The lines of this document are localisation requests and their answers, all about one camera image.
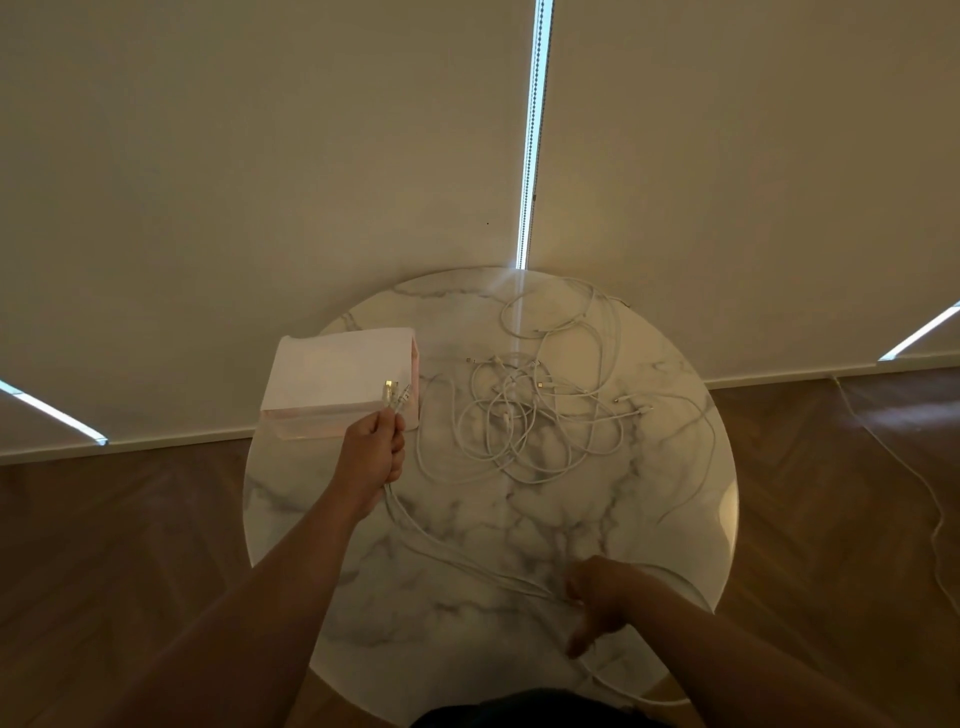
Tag person's right hand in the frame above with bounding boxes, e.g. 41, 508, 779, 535
563, 556, 661, 661

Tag person's left hand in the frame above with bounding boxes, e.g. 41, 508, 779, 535
327, 407, 408, 523

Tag round marble table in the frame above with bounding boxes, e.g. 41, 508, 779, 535
241, 266, 742, 725

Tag tangle of white cables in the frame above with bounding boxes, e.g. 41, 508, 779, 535
416, 277, 721, 526

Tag black shorts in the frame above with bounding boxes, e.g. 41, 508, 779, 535
412, 688, 676, 728

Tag white pink box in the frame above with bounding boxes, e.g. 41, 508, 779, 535
259, 327, 421, 442

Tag blind bead pull chain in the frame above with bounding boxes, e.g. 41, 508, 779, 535
514, 0, 555, 270

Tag beige roller blind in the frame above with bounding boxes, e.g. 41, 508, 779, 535
881, 307, 960, 369
528, 0, 960, 390
0, 0, 538, 466
0, 386, 109, 463

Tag person's left forearm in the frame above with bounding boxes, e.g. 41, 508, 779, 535
97, 487, 376, 728

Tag thin white floor cord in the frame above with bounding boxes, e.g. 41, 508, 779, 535
830, 374, 960, 616

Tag person's right forearm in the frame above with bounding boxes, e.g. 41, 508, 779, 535
622, 577, 901, 728

